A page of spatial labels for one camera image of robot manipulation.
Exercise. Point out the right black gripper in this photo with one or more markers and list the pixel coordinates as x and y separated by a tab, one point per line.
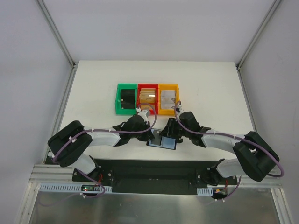
170	130

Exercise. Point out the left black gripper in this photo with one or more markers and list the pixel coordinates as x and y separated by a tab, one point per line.
149	135

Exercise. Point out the black VIP card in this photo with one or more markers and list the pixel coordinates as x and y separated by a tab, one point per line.
157	141

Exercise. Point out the black card holder wallet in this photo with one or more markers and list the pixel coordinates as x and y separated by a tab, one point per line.
167	143

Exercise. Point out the gold VIP card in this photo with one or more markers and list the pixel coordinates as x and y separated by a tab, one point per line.
147	106

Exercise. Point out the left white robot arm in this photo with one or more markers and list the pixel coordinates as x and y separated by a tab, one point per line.
69	144

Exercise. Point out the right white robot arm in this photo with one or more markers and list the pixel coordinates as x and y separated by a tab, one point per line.
254	157

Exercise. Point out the silver VIP cards stack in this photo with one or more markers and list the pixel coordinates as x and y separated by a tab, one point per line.
167	99

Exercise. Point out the gold cards stack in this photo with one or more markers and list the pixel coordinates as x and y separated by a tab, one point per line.
148	95

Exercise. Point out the yellow plastic bin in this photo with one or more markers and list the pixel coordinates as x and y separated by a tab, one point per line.
167	87

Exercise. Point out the red plastic bin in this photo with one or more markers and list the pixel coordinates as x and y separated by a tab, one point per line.
148	86

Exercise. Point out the green plastic bin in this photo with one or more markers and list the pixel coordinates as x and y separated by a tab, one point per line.
118	109

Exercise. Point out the black wallets in green bin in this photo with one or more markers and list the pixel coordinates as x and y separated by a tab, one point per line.
127	99

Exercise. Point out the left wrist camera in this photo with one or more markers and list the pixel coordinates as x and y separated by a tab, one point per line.
143	113

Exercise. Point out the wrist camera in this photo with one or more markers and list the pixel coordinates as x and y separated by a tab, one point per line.
179	109
143	113

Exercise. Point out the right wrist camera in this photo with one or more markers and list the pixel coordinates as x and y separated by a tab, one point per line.
179	109

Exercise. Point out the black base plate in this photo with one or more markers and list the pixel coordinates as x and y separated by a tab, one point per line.
152	177

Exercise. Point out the right white cable duct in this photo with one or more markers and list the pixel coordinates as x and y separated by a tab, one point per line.
205	191

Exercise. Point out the white cable duct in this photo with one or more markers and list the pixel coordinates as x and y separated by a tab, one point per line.
205	191
74	188

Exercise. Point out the left white cable duct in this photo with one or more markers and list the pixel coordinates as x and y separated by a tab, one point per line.
74	188

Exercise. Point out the right aluminium frame post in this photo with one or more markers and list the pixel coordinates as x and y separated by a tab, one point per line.
266	19

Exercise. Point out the aluminium frame post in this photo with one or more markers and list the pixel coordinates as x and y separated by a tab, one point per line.
266	19
55	32

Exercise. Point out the left aluminium frame post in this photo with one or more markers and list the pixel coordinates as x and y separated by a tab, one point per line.
55	32

